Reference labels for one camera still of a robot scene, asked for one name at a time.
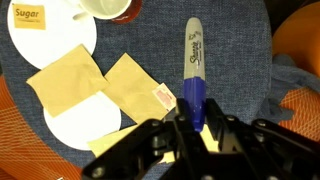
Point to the round dark blue table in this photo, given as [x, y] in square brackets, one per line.
[233, 66]

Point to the orange patterned sofa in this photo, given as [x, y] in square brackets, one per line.
[20, 140]

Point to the red mug white inside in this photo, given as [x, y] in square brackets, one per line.
[106, 8]

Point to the yellow paper packet right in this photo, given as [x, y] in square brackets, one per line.
[133, 90]

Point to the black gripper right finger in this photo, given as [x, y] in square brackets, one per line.
[240, 140]

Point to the brown Sugar packet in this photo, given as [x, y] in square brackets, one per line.
[29, 16]

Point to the orange stool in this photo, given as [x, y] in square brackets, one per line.
[300, 43]

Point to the white round plate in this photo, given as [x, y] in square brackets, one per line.
[83, 126]
[56, 40]

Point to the pink sweetener packet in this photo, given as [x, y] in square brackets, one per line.
[164, 97]

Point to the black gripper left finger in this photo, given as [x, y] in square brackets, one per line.
[181, 133]

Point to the grey marker with blue cap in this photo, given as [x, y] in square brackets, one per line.
[195, 60]

